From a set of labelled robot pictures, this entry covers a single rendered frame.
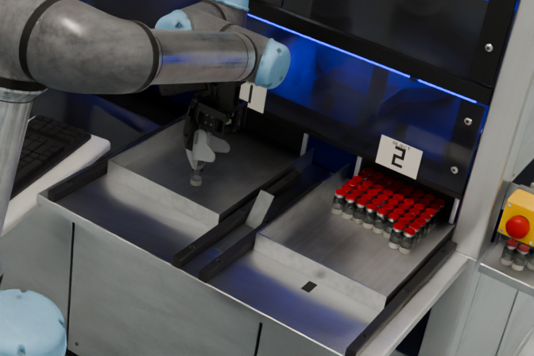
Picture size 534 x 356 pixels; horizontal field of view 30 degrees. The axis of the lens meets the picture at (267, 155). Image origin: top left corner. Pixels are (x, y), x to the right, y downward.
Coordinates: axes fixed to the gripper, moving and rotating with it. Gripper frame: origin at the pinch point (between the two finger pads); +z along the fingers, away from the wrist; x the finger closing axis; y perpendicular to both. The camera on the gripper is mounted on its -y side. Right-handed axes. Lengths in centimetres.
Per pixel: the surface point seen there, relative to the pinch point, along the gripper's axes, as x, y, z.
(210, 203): -1.2, 5.0, 7.0
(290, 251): -7.2, 26.1, 4.1
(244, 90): 18.6, -2.8, -6.9
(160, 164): 3.2, -10.4, 7.1
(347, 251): 4.0, 32.0, 7.0
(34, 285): 19, -57, 72
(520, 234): 15, 58, -4
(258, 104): 18.6, 0.9, -5.3
